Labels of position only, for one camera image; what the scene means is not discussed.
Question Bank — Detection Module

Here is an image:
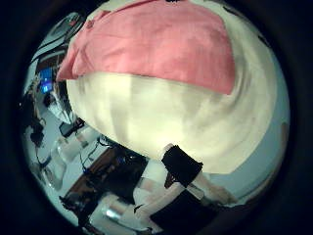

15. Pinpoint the orange button shirt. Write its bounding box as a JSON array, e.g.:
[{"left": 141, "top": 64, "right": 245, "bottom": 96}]
[{"left": 56, "top": 0, "right": 237, "bottom": 96}]

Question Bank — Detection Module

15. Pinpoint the dark brown desk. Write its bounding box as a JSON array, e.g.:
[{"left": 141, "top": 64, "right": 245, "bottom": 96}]
[{"left": 67, "top": 146, "right": 151, "bottom": 205}]

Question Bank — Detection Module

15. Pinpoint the monitor with blue screen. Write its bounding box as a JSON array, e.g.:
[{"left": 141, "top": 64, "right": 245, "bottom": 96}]
[{"left": 38, "top": 67, "right": 55, "bottom": 95}]

